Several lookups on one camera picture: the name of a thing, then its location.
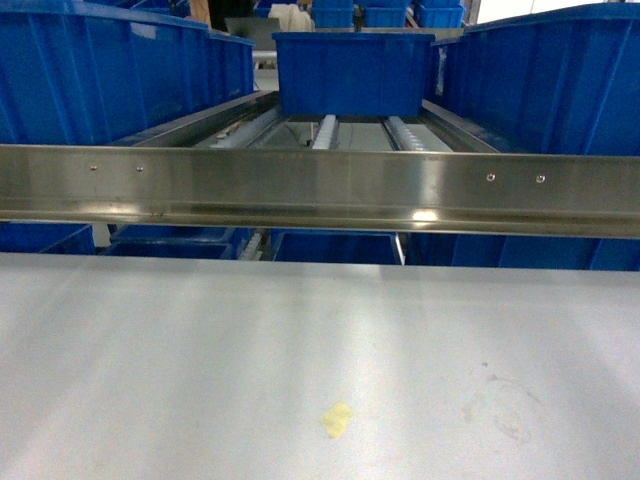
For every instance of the white roller track left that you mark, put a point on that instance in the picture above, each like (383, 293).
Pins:
(250, 132)

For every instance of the lower shelf blue bin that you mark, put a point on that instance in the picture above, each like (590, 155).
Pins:
(334, 246)

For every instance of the steel shelf front rail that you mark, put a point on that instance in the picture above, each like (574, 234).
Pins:
(489, 193)

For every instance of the white roller track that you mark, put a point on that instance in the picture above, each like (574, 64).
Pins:
(402, 137)
(327, 135)
(250, 132)

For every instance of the centre blue plastic bin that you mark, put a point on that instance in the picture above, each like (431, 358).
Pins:
(352, 74)

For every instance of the white roller track middle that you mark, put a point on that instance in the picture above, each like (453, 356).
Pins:
(327, 135)

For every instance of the white roller track right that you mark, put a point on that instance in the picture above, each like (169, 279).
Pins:
(402, 137)

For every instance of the large right blue bin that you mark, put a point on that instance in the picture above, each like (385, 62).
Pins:
(563, 81)

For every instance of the yellow tape scrap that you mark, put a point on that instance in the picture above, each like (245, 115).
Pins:
(336, 419)

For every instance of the large left blue bin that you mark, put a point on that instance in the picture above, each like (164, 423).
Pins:
(82, 73)

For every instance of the large blue bin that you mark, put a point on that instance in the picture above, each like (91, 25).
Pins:
(82, 73)
(563, 81)

